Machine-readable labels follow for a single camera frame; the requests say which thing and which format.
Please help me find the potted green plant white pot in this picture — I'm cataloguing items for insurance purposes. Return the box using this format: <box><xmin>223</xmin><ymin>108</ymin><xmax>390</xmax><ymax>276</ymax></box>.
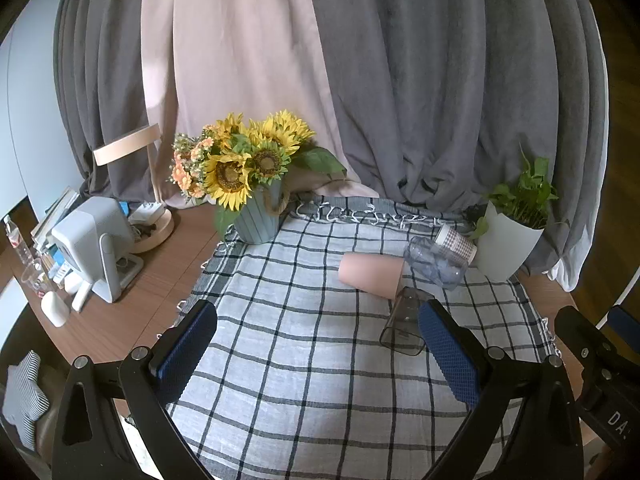
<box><xmin>469</xmin><ymin>145</ymin><xmax>561</xmax><ymax>282</ymax></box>

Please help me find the blue-grey ribbed vase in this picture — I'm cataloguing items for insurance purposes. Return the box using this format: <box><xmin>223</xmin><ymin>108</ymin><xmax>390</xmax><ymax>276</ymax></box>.
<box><xmin>233</xmin><ymin>180</ymin><xmax>292</xmax><ymax>245</ymax></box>

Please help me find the black white checked tablecloth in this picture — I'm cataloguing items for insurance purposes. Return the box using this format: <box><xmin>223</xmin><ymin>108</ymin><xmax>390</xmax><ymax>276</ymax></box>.
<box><xmin>167</xmin><ymin>195</ymin><xmax>558</xmax><ymax>480</ymax></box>

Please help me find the clear drinking glass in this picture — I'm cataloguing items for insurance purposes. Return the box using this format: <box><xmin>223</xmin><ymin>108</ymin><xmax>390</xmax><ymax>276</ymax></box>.
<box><xmin>21</xmin><ymin>257</ymin><xmax>51</xmax><ymax>294</ymax></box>

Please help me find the grey curtain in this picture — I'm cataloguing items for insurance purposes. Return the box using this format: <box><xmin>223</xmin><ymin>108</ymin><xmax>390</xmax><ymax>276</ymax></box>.
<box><xmin>304</xmin><ymin>0</ymin><xmax>607</xmax><ymax>277</ymax></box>
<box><xmin>52</xmin><ymin>0</ymin><xmax>177</xmax><ymax>209</ymax></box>

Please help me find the pink curtain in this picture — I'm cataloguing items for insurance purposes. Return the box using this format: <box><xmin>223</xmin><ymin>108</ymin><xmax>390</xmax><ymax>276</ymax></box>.
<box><xmin>141</xmin><ymin>0</ymin><xmax>382</xmax><ymax>209</ymax></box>

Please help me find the clear bluish plastic cup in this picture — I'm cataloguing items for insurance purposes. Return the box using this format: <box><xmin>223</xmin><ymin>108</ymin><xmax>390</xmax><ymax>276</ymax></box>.
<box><xmin>403</xmin><ymin>236</ymin><xmax>469</xmax><ymax>291</ymax></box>

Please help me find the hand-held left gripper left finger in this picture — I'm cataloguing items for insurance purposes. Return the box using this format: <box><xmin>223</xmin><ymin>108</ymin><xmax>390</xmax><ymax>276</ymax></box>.
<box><xmin>51</xmin><ymin>300</ymin><xmax>218</xmax><ymax>480</ymax></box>

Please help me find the clear plastic bottle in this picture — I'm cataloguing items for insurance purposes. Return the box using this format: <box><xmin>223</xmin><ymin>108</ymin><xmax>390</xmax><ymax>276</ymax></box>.
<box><xmin>3</xmin><ymin>215</ymin><xmax>37</xmax><ymax>272</ymax></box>

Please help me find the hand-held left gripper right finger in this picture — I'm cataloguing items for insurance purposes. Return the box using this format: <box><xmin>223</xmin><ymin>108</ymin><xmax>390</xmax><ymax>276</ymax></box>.
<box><xmin>417</xmin><ymin>300</ymin><xmax>586</xmax><ymax>480</ymax></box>

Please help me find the white power strip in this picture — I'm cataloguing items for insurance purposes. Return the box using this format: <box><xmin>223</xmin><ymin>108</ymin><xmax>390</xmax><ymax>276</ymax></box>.
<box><xmin>129</xmin><ymin>201</ymin><xmax>166</xmax><ymax>224</ymax></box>

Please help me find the white projector on stand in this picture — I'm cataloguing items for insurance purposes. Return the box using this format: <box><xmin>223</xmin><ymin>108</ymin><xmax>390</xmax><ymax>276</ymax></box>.
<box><xmin>51</xmin><ymin>197</ymin><xmax>145</xmax><ymax>304</ymax></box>

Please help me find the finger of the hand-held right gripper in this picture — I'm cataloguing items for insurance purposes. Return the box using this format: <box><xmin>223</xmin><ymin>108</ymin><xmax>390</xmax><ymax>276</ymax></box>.
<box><xmin>607</xmin><ymin>305</ymin><xmax>640</xmax><ymax>347</ymax></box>
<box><xmin>555</xmin><ymin>305</ymin><xmax>627</xmax><ymax>393</ymax></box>

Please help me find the plaid patterned paper cup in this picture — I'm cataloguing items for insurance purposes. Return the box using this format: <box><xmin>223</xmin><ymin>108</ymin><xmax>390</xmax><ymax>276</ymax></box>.
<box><xmin>434</xmin><ymin>223</ymin><xmax>477</xmax><ymax>264</ymax></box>

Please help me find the sunflower bouquet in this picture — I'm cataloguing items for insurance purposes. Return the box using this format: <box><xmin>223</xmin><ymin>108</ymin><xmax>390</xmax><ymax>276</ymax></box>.
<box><xmin>167</xmin><ymin>109</ymin><xmax>348</xmax><ymax>241</ymax></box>

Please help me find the brown paper wrap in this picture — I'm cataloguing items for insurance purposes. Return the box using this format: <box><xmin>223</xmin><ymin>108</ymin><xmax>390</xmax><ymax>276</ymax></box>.
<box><xmin>286</xmin><ymin>166</ymin><xmax>347</xmax><ymax>197</ymax></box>

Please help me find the row of books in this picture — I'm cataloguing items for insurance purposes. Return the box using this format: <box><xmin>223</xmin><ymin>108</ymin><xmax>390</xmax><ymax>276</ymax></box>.
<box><xmin>30</xmin><ymin>186</ymin><xmax>82</xmax><ymax>272</ymax></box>

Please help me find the striped star cushion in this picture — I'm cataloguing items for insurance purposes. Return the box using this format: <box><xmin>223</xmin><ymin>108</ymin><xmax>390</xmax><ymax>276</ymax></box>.
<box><xmin>0</xmin><ymin>350</ymin><xmax>51</xmax><ymax>452</ymax></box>

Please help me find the pink cup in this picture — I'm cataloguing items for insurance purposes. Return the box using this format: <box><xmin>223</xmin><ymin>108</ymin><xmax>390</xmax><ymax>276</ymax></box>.
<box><xmin>338</xmin><ymin>253</ymin><xmax>405</xmax><ymax>299</ymax></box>

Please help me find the transparent grey cup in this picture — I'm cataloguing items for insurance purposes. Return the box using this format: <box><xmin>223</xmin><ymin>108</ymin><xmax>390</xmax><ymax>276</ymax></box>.
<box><xmin>379</xmin><ymin>286</ymin><xmax>432</xmax><ymax>357</ymax></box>

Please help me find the small white remote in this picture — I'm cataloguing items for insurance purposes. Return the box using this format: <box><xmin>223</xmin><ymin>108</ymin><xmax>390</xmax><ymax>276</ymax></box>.
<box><xmin>71</xmin><ymin>282</ymin><xmax>94</xmax><ymax>313</ymax></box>

